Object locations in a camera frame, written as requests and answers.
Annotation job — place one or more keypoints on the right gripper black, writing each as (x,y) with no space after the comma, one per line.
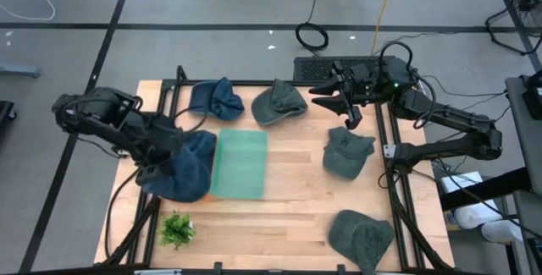
(360,86)

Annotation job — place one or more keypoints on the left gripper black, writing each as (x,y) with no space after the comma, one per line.
(150,173)

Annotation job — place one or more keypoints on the blue denim cap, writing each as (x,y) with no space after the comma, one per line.
(182,186)
(203,144)
(220,101)

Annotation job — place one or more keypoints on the grey-green cap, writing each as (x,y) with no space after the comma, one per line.
(275,106)
(343,161)
(360,237)

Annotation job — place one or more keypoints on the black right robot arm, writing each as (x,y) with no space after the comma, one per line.
(457,118)

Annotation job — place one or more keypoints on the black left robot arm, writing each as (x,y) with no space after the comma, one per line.
(106,114)

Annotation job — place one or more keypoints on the black keyboard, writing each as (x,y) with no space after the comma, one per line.
(313,67)

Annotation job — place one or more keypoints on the small green potted plant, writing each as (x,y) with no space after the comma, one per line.
(175,228)

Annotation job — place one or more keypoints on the green mat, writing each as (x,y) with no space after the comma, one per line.
(239,165)

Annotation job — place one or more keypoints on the white box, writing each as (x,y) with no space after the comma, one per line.
(459,182)

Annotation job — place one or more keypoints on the black floor object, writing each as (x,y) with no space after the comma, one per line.
(5,112)

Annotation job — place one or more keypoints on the grey floor bar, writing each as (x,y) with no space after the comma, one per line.
(19,70)

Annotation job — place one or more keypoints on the black shelf beam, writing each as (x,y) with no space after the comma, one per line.
(487,188)

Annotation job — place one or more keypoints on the white paper towel roll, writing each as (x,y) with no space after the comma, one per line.
(501,232)
(474,216)

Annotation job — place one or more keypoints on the grey side table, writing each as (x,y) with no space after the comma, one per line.
(523,139)

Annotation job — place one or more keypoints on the black device on side table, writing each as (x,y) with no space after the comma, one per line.
(533,101)

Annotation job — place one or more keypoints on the black aluminium table frame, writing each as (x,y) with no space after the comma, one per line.
(171,84)

